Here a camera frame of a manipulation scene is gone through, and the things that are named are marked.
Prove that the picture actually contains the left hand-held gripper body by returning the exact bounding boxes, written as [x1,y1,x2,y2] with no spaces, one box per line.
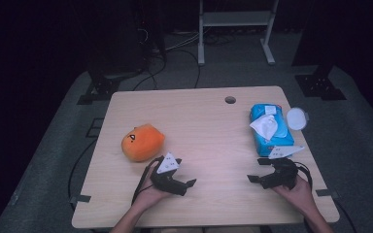
[150,152,189,197]

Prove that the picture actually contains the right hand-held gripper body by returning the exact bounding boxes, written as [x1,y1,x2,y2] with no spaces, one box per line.
[260,145,305,190]

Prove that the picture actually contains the blue wet wipe pack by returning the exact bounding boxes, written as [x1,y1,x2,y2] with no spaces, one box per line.
[249,103,295,158]

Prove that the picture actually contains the white wet wipe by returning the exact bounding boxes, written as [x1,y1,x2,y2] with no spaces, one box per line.
[249,114,280,141]

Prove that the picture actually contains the orange plush toy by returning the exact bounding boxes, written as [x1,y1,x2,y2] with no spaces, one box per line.
[120,123,166,163]

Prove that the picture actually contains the person's left hand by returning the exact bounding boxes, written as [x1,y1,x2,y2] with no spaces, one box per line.
[132,161,173,213]

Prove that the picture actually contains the person's right hand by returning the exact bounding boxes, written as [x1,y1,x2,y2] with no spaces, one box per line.
[271,176,319,216]

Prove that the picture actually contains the black tape strip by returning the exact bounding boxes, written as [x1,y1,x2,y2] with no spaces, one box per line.
[70,194,92,205]
[315,188,340,199]

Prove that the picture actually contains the black stand base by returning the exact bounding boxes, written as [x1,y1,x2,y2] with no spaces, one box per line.
[294,64,348,102]
[77,64,150,106]

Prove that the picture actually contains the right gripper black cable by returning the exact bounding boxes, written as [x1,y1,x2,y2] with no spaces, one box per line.
[290,160,314,191]

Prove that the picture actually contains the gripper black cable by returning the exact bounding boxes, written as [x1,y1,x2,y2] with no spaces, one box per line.
[290,160,314,191]
[131,155,166,206]

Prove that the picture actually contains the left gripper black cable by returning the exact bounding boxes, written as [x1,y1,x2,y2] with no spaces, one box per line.
[131,155,166,206]

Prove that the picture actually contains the black floor cable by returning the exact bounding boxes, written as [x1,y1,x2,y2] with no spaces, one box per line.
[132,48,202,91]
[67,139,98,210]

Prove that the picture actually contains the white floor cables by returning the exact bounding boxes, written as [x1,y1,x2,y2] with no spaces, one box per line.
[164,30,202,52]

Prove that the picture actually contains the white metal stand frame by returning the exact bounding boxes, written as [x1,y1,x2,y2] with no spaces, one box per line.
[197,0,280,67]

